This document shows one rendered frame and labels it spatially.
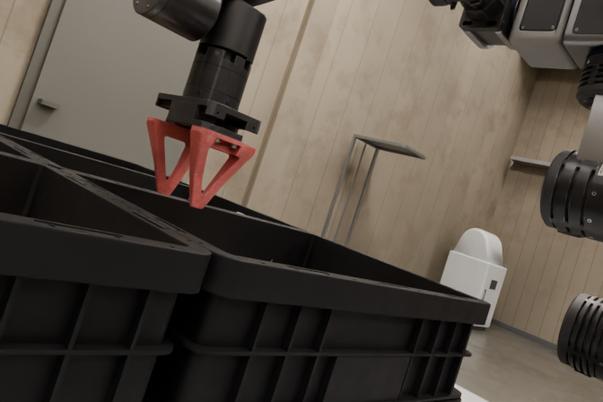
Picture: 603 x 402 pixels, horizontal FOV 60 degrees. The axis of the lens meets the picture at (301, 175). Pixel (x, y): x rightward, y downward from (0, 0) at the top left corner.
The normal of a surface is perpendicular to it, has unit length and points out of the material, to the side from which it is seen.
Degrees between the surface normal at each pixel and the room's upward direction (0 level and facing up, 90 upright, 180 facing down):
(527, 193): 90
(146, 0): 90
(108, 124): 90
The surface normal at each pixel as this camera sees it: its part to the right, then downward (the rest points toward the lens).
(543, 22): -0.65, -0.24
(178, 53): 0.70, 0.20
